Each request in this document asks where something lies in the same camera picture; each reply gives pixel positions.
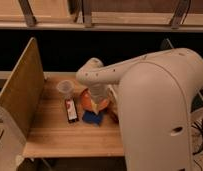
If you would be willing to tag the right metal shelf bracket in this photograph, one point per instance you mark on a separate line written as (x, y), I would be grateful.
(179, 13)

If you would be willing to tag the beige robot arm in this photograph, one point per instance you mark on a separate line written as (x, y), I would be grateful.
(155, 94)

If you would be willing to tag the clear plastic cup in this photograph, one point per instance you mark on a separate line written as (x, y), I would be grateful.
(66, 88)

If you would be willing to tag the metal shelf bracket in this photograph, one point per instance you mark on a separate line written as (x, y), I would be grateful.
(27, 12)
(179, 13)
(87, 13)

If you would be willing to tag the left wooden side panel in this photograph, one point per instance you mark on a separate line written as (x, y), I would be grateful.
(21, 92)

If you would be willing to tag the dark red pepper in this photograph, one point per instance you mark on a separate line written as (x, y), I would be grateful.
(112, 111)

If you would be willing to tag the right dark side panel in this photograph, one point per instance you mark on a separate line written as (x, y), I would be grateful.
(166, 44)

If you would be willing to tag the orange bowl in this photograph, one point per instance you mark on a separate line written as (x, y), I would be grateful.
(89, 105)

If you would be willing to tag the left metal shelf bracket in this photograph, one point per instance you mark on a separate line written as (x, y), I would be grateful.
(27, 12)

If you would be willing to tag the blue cloth piece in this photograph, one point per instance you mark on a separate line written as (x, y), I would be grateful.
(92, 118)

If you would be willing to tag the middle metal shelf bracket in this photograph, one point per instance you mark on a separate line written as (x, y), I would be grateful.
(87, 13)

